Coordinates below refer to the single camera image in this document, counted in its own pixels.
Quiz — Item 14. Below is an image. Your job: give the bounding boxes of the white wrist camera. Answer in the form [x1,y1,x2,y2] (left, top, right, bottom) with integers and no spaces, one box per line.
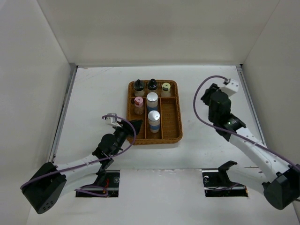
[220,78,240,97]
[102,113,120,128]

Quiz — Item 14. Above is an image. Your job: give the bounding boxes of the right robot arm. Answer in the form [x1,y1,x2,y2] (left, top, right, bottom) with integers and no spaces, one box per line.
[201,83,300,210]

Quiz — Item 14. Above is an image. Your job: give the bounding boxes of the brown wicker tray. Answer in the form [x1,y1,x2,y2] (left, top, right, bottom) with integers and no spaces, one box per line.
[127,80,183,145]

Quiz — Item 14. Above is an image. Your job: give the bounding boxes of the yellow-lid white jar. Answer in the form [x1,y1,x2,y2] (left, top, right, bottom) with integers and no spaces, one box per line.
[161,82,171,97]

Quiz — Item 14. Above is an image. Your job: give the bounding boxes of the pink-lid spice bottle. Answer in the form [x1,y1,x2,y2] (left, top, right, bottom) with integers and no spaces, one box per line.
[134,97,144,115]

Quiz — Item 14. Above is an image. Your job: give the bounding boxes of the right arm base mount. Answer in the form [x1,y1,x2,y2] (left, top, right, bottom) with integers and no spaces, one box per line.
[202,160,248,197]

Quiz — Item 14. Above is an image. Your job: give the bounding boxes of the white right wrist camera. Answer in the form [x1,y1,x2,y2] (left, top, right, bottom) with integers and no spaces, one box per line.
[220,78,240,97]

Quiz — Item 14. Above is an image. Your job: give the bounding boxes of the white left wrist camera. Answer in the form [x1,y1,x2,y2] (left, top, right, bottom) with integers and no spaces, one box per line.
[102,113,120,128]

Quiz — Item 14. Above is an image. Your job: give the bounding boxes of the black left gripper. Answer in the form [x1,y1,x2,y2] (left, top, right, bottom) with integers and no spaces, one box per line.
[112,120,142,156]

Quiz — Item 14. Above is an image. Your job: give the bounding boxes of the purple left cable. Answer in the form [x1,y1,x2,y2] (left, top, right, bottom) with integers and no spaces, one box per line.
[20,114,137,197]

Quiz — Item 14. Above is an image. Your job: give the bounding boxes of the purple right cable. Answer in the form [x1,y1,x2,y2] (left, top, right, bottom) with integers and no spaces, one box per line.
[193,75,300,168]

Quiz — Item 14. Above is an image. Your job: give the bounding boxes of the silver-lid jar blue label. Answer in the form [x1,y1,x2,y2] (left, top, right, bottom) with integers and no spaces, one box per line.
[146,92,158,112]

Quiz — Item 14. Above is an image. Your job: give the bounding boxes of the black-lid jar beige contents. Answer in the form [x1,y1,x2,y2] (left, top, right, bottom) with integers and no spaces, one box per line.
[147,78,158,94]

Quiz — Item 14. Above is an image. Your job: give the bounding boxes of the purple cable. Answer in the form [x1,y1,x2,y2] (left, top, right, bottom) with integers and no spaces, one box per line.
[20,114,137,197]
[193,75,300,168]

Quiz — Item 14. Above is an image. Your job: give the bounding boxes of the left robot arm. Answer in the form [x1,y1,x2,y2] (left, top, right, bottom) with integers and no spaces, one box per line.
[20,119,143,214]

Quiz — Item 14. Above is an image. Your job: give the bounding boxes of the black-lid jar white powder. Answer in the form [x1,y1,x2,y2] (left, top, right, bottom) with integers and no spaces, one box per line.
[133,79,145,97]

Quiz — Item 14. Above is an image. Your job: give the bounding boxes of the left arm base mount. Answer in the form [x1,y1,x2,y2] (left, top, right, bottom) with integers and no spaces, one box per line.
[75,170,120,198]

